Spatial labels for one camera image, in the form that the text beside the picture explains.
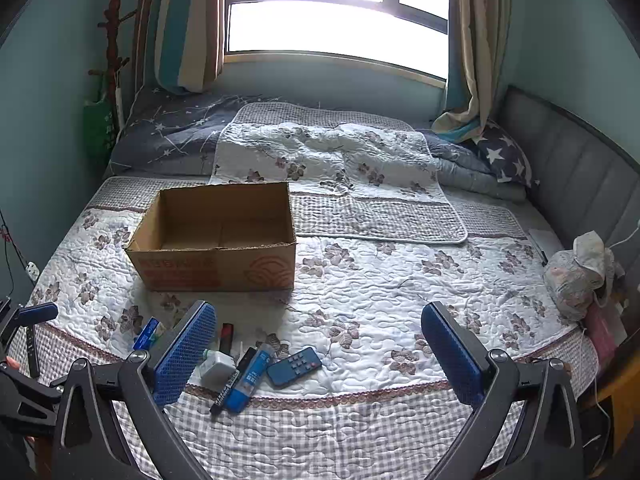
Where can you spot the white power strip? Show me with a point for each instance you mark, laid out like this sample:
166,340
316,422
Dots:
32,269

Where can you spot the window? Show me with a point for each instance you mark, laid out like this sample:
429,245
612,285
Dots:
325,25

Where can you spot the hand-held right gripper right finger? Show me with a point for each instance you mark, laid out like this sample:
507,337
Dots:
452,355

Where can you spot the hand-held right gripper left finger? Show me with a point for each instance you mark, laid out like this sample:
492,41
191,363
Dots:
185,350

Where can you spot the beige teal curtain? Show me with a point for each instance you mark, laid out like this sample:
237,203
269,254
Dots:
480,35

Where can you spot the grey padded headboard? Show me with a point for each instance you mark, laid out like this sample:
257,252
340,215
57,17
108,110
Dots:
575,170

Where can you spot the grey folded duvet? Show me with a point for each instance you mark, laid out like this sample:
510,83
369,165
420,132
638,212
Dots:
465,170

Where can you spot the navy star print pillow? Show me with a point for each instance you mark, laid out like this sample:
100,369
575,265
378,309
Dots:
500,152

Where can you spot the dark blue remote control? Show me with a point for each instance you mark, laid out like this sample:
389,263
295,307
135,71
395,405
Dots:
294,366

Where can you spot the dark star print duvet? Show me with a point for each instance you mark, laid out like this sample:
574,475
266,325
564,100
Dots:
170,135

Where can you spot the white plastic bag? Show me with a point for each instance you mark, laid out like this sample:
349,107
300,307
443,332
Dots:
570,280

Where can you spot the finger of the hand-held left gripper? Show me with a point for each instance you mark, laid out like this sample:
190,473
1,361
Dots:
37,313

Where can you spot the small floral quilted mat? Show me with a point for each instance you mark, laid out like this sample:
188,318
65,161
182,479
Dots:
325,160

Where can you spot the green bag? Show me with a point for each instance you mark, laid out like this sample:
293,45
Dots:
97,125

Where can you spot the black red lighter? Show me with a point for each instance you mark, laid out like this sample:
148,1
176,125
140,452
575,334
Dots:
227,337

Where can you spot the wooden coat rack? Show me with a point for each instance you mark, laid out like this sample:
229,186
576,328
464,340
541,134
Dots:
111,35

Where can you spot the large floral quilted bedspread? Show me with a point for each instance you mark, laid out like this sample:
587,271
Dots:
375,285

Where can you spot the striped teal curtain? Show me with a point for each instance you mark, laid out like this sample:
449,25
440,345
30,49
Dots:
180,25

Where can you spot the pink box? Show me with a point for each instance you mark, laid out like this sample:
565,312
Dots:
602,335

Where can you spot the wooden nightstand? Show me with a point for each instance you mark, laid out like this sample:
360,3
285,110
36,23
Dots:
622,385

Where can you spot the brown cardboard box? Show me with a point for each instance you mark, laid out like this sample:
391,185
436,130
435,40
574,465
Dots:
210,270

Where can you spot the small blue carton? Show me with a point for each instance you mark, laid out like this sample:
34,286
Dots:
147,335

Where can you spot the blue tube clear cap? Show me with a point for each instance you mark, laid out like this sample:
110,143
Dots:
247,380

